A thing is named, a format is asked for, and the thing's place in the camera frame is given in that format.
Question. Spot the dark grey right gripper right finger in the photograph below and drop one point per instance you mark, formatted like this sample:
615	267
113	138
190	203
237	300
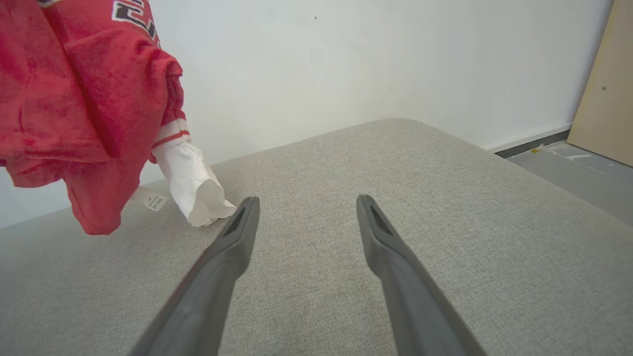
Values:
410	296

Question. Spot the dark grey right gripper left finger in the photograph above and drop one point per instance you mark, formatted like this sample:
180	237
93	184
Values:
207	287

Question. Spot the red Bulls 23 basketball jersey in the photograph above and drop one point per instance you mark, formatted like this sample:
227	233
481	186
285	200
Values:
74	99

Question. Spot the grey fabric sofa cushion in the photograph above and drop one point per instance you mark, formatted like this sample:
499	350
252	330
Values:
316	163

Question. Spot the black and white baseboard strip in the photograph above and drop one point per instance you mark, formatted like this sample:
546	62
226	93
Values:
531	144

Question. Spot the beige wooden board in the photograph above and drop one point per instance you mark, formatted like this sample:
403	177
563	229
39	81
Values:
608	99

